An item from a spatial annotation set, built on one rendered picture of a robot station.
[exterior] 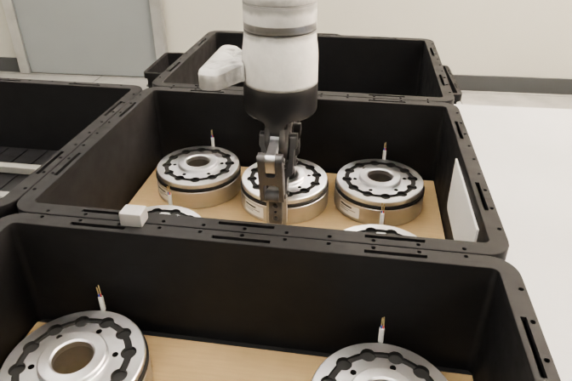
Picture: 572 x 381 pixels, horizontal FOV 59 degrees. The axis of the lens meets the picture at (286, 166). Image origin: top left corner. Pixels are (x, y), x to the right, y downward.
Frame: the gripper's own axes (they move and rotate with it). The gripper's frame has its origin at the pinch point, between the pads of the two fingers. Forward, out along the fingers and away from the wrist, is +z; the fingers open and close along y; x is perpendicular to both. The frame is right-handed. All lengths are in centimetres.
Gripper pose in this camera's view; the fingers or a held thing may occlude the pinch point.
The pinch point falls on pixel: (281, 197)
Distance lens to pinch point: 57.8
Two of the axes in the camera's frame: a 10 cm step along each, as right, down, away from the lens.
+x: -9.9, -0.7, 1.4
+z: 0.0, 8.7, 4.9
